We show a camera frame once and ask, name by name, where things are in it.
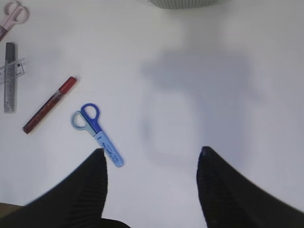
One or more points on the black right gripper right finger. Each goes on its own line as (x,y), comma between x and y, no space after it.
(230,200)

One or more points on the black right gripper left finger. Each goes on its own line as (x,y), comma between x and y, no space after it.
(76,202)

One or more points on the red glitter pen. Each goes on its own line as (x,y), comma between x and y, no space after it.
(49,105)

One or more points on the clear plastic ruler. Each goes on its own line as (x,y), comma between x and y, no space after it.
(20,67)

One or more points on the silver glitter pen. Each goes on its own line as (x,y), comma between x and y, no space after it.
(9,79)

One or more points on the green plastic woven basket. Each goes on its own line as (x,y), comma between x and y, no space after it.
(185,4)

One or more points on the blue capped scissors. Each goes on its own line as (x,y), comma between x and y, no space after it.
(93,127)

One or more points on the pink small scissors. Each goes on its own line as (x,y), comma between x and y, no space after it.
(14,13)

